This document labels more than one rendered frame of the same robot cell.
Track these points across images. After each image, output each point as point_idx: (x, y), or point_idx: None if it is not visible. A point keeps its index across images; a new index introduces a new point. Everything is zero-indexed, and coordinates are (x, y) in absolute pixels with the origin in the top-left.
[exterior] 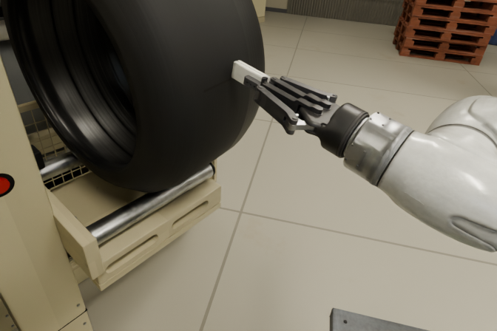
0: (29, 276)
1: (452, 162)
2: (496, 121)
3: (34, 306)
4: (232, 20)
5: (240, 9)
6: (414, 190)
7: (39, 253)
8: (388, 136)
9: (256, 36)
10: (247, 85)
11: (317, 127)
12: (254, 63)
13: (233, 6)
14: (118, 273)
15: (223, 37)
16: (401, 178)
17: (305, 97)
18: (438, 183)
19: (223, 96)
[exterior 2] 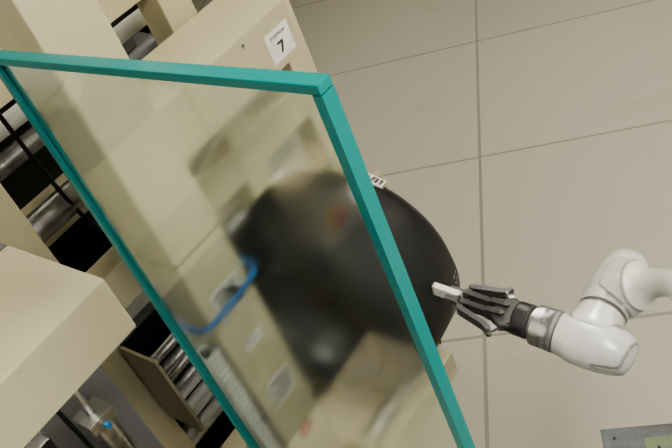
0: None
1: (580, 336)
2: (612, 289)
3: None
4: (418, 253)
5: (420, 239)
6: (567, 355)
7: None
8: (545, 326)
9: (438, 248)
10: (448, 302)
11: (504, 327)
12: (444, 267)
13: (414, 242)
14: None
15: (417, 271)
16: (559, 350)
17: (491, 302)
18: (576, 350)
19: (432, 308)
